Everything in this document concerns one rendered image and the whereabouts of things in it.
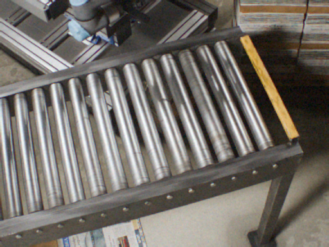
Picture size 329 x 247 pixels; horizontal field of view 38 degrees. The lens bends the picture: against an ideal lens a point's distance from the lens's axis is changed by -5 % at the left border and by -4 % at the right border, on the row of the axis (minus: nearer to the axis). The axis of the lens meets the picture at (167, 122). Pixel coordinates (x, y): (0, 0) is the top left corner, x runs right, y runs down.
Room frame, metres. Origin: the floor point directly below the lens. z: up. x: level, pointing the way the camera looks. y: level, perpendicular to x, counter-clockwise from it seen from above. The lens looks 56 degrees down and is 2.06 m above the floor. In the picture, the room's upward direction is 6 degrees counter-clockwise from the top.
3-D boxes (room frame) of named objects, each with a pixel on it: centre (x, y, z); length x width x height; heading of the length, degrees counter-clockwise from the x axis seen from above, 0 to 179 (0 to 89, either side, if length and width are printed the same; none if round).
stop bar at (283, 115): (0.93, -0.34, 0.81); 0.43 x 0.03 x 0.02; 11
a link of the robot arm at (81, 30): (1.09, 0.21, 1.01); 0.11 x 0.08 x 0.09; 126
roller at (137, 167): (0.86, 0.13, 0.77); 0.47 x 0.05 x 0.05; 11
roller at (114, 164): (0.84, 0.19, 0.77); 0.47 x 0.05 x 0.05; 11
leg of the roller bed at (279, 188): (0.69, -0.36, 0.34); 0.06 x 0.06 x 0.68; 11
